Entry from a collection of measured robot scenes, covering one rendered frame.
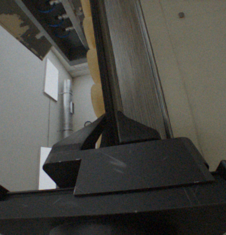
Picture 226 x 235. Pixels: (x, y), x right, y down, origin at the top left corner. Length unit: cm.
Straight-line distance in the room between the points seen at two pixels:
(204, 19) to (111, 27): 12
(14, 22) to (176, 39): 67
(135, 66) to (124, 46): 4
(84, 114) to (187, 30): 491
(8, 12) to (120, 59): 60
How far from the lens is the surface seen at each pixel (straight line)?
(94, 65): 17
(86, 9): 25
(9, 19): 75
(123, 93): 17
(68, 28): 74
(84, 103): 523
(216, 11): 25
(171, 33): 20
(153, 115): 16
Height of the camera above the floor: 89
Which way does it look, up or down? 6 degrees up
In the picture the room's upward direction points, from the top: 100 degrees counter-clockwise
